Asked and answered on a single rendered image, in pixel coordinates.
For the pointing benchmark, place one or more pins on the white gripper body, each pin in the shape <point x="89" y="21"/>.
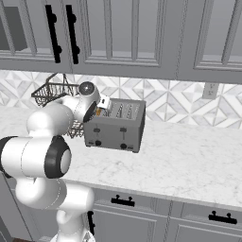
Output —
<point x="107" y="102"/>

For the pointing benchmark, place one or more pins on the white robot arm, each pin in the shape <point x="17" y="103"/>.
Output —
<point x="38" y="157"/>

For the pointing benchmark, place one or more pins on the orange-brown bread slice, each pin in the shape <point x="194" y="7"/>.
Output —
<point x="98" y="112"/>

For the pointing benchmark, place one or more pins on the black toaster lever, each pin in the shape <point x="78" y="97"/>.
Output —
<point x="123" y="129"/>
<point x="96" y="129"/>

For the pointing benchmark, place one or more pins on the grey four-slot toaster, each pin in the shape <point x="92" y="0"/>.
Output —
<point x="116" y="130"/>

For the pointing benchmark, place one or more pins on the black toaster knob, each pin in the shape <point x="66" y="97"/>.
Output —
<point x="98" y="142"/>
<point x="123" y="146"/>

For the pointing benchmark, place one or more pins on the grey drawer front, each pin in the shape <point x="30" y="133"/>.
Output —
<point x="214" y="216"/>
<point x="141" y="201"/>

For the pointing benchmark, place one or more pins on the grey base cupboard door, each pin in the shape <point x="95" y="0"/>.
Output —
<point x="126" y="227"/>
<point x="204" y="231"/>

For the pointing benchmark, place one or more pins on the grey wall cupboard door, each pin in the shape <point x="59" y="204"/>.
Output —
<point x="217" y="34"/>
<point x="31" y="28"/>
<point x="126" y="31"/>

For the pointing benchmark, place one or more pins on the white wall outlet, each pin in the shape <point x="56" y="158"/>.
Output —
<point x="210" y="90"/>

